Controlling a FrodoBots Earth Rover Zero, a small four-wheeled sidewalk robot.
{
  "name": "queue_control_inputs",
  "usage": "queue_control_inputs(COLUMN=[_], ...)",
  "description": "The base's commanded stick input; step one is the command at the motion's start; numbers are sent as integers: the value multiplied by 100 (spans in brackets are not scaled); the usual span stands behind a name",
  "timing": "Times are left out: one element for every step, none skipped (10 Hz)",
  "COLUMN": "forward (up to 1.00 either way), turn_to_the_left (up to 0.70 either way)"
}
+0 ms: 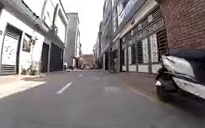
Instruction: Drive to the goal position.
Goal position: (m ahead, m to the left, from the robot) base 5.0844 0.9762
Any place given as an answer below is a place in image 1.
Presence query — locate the pale concrete pavement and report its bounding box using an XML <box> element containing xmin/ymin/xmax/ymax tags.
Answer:
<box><xmin>0</xmin><ymin>73</ymin><xmax>48</xmax><ymax>103</ymax></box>

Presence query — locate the building with barred windows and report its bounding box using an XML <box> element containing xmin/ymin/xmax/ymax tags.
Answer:
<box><xmin>99</xmin><ymin>0</ymin><xmax>169</xmax><ymax>75</ymax></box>

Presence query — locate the grey tall building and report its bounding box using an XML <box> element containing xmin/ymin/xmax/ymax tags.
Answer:
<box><xmin>63</xmin><ymin>12</ymin><xmax>82</xmax><ymax>70</ymax></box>

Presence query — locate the pole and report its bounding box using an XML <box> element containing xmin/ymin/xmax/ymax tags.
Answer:
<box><xmin>46</xmin><ymin>3</ymin><xmax>60</xmax><ymax>75</ymax></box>

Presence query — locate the white scooter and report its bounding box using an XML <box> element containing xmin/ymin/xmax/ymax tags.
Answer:
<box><xmin>154</xmin><ymin>49</ymin><xmax>205</xmax><ymax>105</ymax></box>

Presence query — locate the white building with dark doors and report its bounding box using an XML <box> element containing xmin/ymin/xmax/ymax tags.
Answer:
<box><xmin>0</xmin><ymin>0</ymin><xmax>70</xmax><ymax>80</ymax></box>

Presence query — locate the grey asphalt road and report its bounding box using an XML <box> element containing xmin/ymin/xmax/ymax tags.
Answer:
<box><xmin>0</xmin><ymin>69</ymin><xmax>205</xmax><ymax>128</ymax></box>

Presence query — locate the reddish pavement strip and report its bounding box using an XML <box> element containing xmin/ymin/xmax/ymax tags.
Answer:
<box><xmin>115</xmin><ymin>71</ymin><xmax>165</xmax><ymax>100</ymax></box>

